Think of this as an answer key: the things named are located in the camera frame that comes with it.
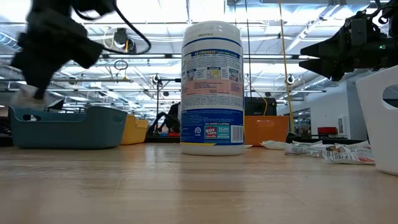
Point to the red box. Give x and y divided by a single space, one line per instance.
327 130

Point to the green striped bandage wrapper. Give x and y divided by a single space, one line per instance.
248 146
275 144

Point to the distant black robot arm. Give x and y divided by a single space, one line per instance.
157 123

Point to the orange plastic bin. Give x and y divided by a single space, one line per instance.
265 129

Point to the person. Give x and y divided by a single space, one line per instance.
174 119

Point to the black equipment box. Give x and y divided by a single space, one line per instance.
258 105

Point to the black distant table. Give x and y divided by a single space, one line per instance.
329 137

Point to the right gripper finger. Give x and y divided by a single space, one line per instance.
329 45
329 67

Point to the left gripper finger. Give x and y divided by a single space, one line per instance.
35 71

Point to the white wall panel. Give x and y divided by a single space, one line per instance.
342 124

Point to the white disinfecting wipes canister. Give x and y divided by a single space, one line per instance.
212 93

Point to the teal plastic bin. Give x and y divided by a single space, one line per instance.
68 130

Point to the white plastic bin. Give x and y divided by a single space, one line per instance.
373 130

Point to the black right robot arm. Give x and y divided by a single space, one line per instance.
391 18

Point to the yellow plastic bin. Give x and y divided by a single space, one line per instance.
135 130

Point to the black ceiling-mounted camera rig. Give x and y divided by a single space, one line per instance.
122 37

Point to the black stand pole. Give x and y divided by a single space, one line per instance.
157 99

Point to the white alcohol prep pad packet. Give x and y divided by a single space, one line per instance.
21 101

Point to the round black ceiling camera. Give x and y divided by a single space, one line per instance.
290 78

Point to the plain white bandage wrapper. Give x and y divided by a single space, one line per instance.
311 143

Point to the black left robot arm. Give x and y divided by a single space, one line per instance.
53 4

